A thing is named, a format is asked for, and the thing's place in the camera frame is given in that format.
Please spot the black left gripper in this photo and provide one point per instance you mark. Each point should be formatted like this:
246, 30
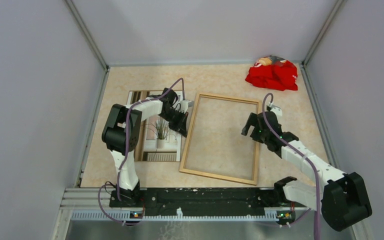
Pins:
180, 126

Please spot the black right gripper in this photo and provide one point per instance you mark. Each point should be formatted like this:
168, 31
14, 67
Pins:
253, 120

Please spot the printed plant window photo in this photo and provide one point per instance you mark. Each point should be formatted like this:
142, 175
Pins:
156, 142

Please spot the wooden picture frame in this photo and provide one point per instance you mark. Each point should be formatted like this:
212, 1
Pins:
215, 147

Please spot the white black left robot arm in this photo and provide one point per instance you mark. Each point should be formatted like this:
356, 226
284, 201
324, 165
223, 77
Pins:
121, 134

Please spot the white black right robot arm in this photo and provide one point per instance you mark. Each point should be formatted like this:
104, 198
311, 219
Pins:
341, 198

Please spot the red crumpled cloth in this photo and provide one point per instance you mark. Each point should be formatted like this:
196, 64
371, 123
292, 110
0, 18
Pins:
274, 73

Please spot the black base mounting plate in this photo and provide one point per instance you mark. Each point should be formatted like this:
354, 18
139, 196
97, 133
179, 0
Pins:
217, 212

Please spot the right controller board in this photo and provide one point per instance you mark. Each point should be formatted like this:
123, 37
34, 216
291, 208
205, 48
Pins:
285, 215

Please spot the controller board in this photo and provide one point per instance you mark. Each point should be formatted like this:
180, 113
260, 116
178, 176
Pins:
285, 215
136, 215

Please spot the left controller board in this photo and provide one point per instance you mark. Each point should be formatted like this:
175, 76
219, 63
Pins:
136, 215

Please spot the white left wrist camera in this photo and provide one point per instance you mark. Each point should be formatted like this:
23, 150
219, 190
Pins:
184, 105

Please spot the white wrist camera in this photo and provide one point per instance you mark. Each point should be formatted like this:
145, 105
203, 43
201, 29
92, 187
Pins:
184, 105
275, 109

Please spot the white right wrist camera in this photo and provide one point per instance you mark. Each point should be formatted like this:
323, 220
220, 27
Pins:
275, 109

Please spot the aluminium front rail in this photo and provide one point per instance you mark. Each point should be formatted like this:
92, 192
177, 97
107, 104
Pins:
79, 198

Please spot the white toothed cable duct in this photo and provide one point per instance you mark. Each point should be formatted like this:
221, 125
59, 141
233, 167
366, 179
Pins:
124, 215

